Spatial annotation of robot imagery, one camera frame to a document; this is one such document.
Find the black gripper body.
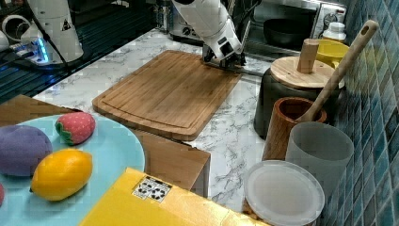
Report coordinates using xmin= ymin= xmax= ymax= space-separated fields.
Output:
xmin=202 ymin=44 xmax=247 ymax=69

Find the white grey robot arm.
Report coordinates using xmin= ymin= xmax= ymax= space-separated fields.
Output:
xmin=171 ymin=0 xmax=246 ymax=68

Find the stainless steel toaster oven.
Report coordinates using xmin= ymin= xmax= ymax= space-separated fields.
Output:
xmin=245 ymin=0 xmax=346 ymax=56

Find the black canister wooden lid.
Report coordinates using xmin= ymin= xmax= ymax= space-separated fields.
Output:
xmin=253 ymin=39 xmax=335 ymax=138

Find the bamboo cutting board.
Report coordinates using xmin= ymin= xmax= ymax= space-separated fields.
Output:
xmin=92 ymin=50 xmax=241 ymax=141

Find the brown wooden utensil cup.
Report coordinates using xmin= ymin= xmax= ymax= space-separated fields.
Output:
xmin=262 ymin=97 xmax=313 ymax=160

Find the yellow bowl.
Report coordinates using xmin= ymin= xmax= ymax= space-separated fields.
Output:
xmin=316 ymin=39 xmax=349 ymax=69

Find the small white cap bottle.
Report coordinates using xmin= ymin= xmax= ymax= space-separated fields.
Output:
xmin=322 ymin=22 xmax=346 ymax=42

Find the wooden tray box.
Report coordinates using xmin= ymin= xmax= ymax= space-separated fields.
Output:
xmin=0 ymin=95 xmax=211 ymax=198

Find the frosted plastic cup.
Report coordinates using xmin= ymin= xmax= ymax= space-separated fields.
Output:
xmin=285 ymin=121 xmax=354 ymax=199

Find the wooden spoon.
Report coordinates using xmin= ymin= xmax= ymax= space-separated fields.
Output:
xmin=296 ymin=20 xmax=379 ymax=122

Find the clear jar with lid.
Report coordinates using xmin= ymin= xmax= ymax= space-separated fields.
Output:
xmin=244 ymin=160 xmax=325 ymax=226

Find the light blue plate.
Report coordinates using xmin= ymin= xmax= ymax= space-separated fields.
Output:
xmin=0 ymin=116 xmax=146 ymax=226

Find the yellow cereal box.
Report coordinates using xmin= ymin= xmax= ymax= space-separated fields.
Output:
xmin=79 ymin=168 xmax=269 ymax=226

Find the red toy strawberry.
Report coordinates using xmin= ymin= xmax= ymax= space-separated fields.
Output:
xmin=55 ymin=112 xmax=96 ymax=146

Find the yellow toy lemon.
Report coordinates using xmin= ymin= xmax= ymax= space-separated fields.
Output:
xmin=30 ymin=149 xmax=93 ymax=202

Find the purple toy fruit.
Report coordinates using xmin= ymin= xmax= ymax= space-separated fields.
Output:
xmin=0 ymin=125 xmax=53 ymax=176

